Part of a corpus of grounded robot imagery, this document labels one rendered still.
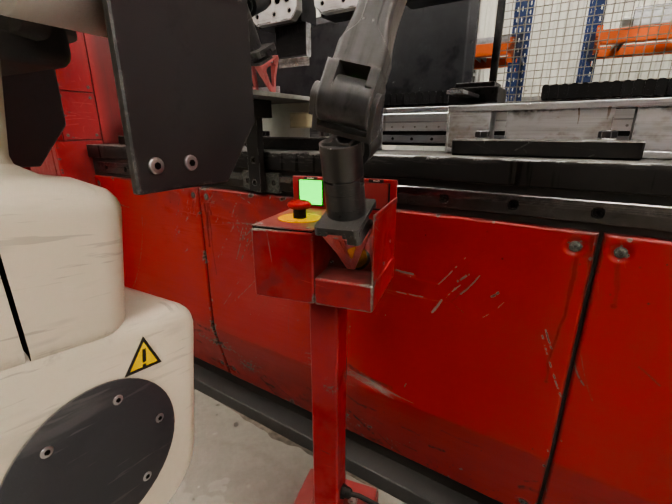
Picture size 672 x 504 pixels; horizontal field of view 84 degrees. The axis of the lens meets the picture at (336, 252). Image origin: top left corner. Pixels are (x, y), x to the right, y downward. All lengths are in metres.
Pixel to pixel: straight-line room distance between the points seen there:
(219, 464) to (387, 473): 0.48
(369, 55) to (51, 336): 0.40
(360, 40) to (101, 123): 1.34
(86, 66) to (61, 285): 1.51
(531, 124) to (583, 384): 0.48
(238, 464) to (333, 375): 0.63
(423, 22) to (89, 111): 1.21
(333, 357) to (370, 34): 0.50
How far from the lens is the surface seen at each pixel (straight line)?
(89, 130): 1.69
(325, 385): 0.74
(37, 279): 0.24
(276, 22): 1.10
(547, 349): 0.80
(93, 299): 0.25
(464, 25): 1.45
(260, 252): 0.61
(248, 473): 1.26
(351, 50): 0.49
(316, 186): 0.70
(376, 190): 0.67
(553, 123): 0.83
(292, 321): 1.04
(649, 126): 0.83
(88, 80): 1.71
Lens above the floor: 0.92
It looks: 18 degrees down
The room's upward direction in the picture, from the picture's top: straight up
